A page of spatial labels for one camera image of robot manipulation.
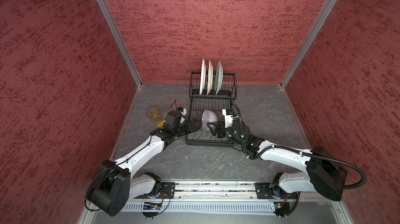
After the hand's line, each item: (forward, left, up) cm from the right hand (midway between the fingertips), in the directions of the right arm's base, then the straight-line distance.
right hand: (210, 126), depth 79 cm
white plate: (+18, -1, +18) cm, 26 cm away
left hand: (+2, +8, -4) cm, 9 cm away
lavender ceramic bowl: (+3, 0, +5) cm, 6 cm away
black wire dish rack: (+26, +6, -13) cm, 30 cm away
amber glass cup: (+19, +37, -14) cm, 44 cm away
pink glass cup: (+28, +24, -16) cm, 40 cm away
